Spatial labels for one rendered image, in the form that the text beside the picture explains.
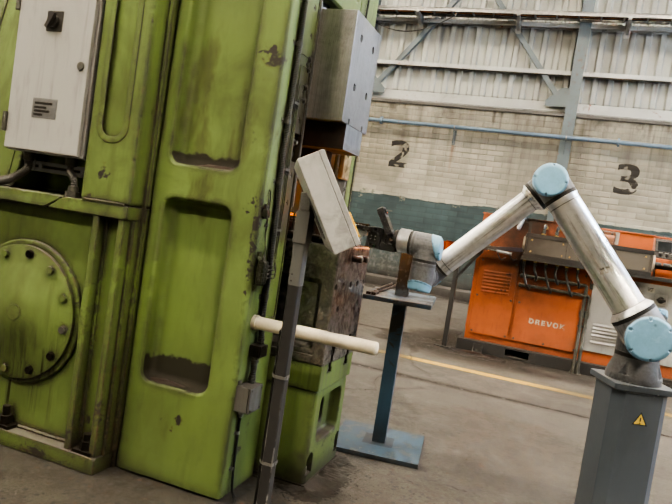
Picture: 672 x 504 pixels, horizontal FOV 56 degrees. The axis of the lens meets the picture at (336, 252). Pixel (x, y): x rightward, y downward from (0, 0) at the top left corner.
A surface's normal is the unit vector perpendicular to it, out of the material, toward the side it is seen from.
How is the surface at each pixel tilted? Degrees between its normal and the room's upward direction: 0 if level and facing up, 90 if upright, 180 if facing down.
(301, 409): 89
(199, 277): 90
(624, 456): 90
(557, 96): 90
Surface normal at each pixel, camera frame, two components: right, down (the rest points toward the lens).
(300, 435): -0.33, 0.00
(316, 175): 0.09, 0.07
